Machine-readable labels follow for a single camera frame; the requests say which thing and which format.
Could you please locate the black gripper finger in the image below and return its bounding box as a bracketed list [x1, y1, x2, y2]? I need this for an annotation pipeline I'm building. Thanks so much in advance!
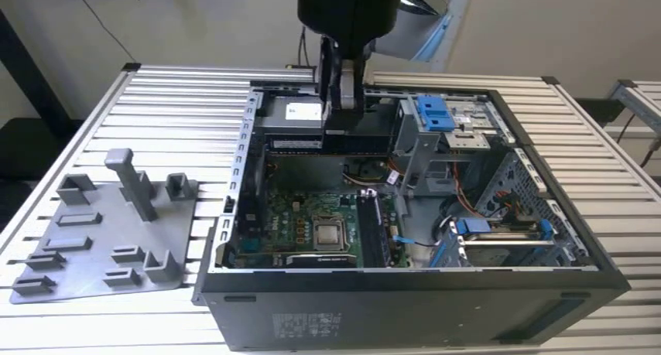
[316, 35, 343, 115]
[323, 59, 367, 152]

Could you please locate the grey disk bay cage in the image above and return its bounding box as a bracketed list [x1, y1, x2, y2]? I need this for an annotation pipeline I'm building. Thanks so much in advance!
[391, 94, 510, 197]

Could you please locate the black cooling fan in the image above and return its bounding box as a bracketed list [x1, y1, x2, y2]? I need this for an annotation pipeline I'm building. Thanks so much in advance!
[349, 156, 389, 183]

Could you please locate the grey power supply unit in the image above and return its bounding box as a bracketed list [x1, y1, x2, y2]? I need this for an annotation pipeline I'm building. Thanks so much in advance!
[255, 95, 349, 192]

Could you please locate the green motherboard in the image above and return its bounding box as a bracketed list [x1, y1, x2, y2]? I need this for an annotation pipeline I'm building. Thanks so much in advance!
[234, 153, 413, 269]

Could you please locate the silver CPU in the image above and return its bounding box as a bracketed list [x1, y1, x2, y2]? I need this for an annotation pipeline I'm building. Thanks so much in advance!
[313, 223, 345, 245]

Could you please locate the metal CPU socket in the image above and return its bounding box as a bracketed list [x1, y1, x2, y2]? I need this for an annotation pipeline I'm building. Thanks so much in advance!
[307, 214, 353, 254]

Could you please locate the black graphics card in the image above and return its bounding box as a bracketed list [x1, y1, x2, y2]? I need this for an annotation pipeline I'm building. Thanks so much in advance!
[284, 253, 357, 270]

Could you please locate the black box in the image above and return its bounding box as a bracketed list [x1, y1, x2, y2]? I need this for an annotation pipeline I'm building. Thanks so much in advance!
[572, 97, 626, 128]

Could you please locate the blue carrier holding silver disk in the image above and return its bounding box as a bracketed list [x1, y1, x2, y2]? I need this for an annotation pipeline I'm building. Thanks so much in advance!
[432, 215, 574, 269]

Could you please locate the aluminium side table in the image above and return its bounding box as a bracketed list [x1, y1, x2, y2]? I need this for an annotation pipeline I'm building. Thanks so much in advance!
[600, 78, 661, 147]

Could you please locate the black slanted beam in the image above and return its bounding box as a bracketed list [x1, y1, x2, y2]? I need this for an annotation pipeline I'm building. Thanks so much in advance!
[0, 9, 69, 124]

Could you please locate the grey parts rack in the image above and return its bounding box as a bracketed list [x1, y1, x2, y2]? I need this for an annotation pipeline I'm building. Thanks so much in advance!
[7, 148, 201, 306]

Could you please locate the black PC case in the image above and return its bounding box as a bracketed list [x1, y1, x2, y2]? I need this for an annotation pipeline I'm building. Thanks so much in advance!
[190, 79, 631, 352]

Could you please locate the black bulky object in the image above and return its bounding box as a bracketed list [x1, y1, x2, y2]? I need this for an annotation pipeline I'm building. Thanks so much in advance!
[0, 117, 80, 232]

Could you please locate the black hanging cable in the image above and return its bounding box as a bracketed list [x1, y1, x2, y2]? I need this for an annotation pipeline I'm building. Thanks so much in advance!
[285, 25, 316, 70]

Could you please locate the orange wire bundle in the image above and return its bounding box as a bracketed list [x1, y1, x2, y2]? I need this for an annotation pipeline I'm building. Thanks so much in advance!
[451, 161, 484, 223]

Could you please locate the black wire, pale blue plug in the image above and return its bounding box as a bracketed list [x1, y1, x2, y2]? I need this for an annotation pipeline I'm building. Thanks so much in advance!
[391, 234, 440, 250]

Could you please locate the red and yellow wire bundle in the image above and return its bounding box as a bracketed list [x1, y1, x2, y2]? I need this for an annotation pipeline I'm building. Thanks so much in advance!
[494, 191, 539, 221]

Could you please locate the thin black wall cable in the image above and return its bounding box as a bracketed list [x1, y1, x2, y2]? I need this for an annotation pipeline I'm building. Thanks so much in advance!
[65, 0, 141, 66]

